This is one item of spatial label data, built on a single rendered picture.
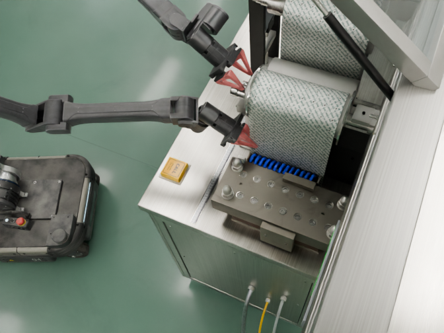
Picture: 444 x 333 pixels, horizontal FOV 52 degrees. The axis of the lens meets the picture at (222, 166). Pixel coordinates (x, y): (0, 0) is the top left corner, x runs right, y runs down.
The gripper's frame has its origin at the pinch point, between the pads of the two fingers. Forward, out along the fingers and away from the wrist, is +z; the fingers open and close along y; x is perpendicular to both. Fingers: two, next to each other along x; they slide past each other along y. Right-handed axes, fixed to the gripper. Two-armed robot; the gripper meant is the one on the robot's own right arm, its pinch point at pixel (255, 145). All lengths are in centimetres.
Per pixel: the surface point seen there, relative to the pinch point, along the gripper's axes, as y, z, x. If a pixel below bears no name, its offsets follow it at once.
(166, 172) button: 12.4, -16.3, -26.4
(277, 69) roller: -16.8, -7.9, 14.1
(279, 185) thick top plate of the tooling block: 8.0, 11.4, 1.8
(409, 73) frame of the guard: 14, -2, 68
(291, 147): 0.2, 6.8, 10.3
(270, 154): 0.2, 5.5, 0.5
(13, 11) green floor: -103, -152, -211
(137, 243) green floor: 18, 1, -123
